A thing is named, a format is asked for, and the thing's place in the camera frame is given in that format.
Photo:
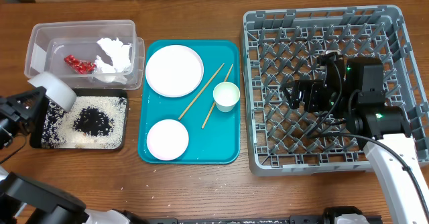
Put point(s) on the white rice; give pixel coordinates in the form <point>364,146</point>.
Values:
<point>93,122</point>

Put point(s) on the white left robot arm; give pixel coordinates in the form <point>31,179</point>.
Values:
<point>51,204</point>

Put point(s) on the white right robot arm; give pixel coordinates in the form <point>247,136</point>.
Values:
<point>352,91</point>

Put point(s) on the grey dishwasher rack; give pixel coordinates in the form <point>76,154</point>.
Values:
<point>281,46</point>

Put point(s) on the red foil wrapper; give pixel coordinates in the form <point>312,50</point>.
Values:
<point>80,66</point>

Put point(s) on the small white plate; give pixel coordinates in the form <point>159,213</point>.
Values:
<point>167,140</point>

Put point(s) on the black rectangular tray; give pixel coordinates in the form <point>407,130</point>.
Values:
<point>35,138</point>

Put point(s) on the white paper cup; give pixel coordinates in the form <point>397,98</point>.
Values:
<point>226,95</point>

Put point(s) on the teal serving tray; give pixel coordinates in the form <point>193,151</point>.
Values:
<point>219,141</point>

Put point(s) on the large white plate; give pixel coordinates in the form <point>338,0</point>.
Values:
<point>174,71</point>

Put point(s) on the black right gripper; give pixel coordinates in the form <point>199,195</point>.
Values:
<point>312,88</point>

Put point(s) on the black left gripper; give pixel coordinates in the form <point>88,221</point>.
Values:
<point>13,105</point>

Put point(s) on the white napkin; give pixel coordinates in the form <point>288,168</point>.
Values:
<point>112,60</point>

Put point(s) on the wooden chopstick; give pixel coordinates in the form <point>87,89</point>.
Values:
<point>201,91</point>
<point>213,103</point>

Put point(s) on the clear plastic bin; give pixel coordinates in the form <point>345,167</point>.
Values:
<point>51,43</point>

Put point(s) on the grey bowl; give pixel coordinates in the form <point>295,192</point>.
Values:
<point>56,90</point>

